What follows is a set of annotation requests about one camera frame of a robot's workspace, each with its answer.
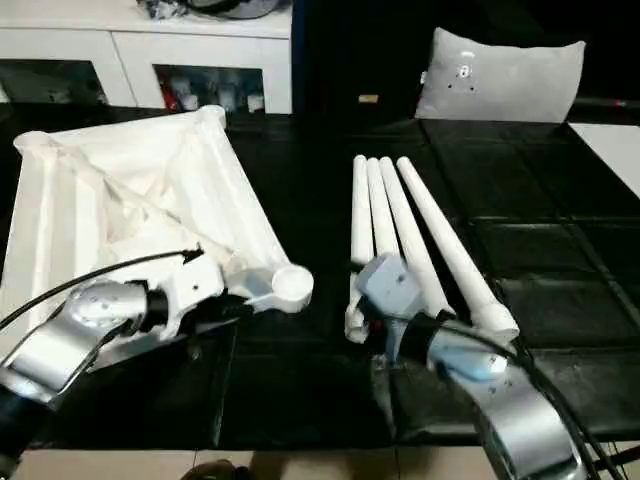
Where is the round grey appliance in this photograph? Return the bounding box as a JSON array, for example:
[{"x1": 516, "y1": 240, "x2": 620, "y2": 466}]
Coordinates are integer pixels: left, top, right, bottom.
[{"x1": 182, "y1": 0, "x2": 282, "y2": 21}]

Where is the grey cushion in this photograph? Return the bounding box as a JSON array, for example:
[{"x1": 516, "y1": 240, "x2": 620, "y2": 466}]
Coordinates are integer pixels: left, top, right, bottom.
[{"x1": 413, "y1": 27, "x2": 587, "y2": 124}]

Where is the white flat board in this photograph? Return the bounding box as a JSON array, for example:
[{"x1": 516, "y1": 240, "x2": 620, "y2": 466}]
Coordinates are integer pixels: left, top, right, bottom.
[{"x1": 569, "y1": 121, "x2": 640, "y2": 199}]

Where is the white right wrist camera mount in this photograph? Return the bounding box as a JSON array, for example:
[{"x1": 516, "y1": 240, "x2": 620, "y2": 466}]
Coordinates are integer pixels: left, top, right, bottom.
[{"x1": 357, "y1": 253, "x2": 426, "y2": 369}]

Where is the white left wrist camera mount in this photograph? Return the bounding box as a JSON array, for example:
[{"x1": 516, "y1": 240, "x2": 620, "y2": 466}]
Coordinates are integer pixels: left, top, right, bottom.
[{"x1": 144, "y1": 252, "x2": 226, "y2": 341}]

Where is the white plastic table top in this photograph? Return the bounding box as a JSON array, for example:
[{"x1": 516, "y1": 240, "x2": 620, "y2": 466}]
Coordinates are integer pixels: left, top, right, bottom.
[{"x1": 0, "y1": 103, "x2": 315, "y2": 374}]

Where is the black work mat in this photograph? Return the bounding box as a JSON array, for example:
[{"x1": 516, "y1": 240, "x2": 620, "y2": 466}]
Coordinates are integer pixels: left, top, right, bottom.
[{"x1": 0, "y1": 102, "x2": 640, "y2": 449}]

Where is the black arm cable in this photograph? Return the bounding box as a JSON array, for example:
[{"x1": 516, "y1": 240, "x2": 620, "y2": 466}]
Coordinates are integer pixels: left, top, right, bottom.
[
  {"x1": 0, "y1": 244, "x2": 204, "y2": 331},
  {"x1": 434, "y1": 309, "x2": 621, "y2": 480}
]

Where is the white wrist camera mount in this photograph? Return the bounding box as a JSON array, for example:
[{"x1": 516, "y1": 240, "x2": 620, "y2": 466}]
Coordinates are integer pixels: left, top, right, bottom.
[
  {"x1": 357, "y1": 253, "x2": 426, "y2": 369},
  {"x1": 144, "y1": 252, "x2": 226, "y2": 341}
]

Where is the tall black cabinet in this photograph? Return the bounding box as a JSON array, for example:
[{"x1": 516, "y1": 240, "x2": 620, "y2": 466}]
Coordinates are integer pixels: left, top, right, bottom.
[{"x1": 291, "y1": 0, "x2": 436, "y2": 119}]

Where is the black bar with red mark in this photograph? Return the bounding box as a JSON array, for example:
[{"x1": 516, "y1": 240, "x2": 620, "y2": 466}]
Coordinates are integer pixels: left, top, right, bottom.
[{"x1": 572, "y1": 96, "x2": 640, "y2": 110}]

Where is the white cabinet with glass doors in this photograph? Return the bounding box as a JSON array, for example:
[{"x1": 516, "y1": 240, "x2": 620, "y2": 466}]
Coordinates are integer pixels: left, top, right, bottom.
[{"x1": 0, "y1": 0, "x2": 294, "y2": 115}]

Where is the white plastic table leg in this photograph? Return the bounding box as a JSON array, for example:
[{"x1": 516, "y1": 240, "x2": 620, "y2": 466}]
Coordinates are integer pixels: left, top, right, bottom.
[
  {"x1": 378, "y1": 156, "x2": 456, "y2": 317},
  {"x1": 366, "y1": 157, "x2": 402, "y2": 262},
  {"x1": 397, "y1": 156, "x2": 521, "y2": 337},
  {"x1": 343, "y1": 154, "x2": 377, "y2": 346}
]

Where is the black clutter pile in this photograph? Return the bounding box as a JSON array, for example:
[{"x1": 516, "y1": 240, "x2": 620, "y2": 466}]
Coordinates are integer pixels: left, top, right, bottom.
[{"x1": 139, "y1": 0, "x2": 179, "y2": 20}]

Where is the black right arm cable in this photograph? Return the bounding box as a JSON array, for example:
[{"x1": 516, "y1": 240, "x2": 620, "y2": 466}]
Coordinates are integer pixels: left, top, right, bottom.
[{"x1": 434, "y1": 309, "x2": 621, "y2": 480}]

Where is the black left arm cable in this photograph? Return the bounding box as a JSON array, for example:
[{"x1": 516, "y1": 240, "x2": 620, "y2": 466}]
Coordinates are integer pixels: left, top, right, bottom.
[{"x1": 0, "y1": 244, "x2": 204, "y2": 331}]

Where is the dark robot foot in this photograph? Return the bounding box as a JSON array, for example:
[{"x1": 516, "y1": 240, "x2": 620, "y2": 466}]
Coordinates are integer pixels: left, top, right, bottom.
[{"x1": 192, "y1": 460, "x2": 251, "y2": 480}]

